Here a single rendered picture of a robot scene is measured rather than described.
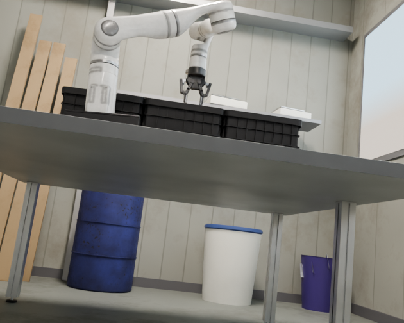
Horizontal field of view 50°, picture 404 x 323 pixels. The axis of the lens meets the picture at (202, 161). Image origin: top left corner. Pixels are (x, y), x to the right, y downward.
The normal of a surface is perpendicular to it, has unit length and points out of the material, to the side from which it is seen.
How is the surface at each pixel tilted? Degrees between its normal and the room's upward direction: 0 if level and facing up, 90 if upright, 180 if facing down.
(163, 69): 90
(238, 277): 94
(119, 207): 90
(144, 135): 90
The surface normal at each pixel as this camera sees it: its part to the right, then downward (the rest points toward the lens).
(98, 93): 0.04, -0.20
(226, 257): -0.23, -0.14
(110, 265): 0.43, -0.11
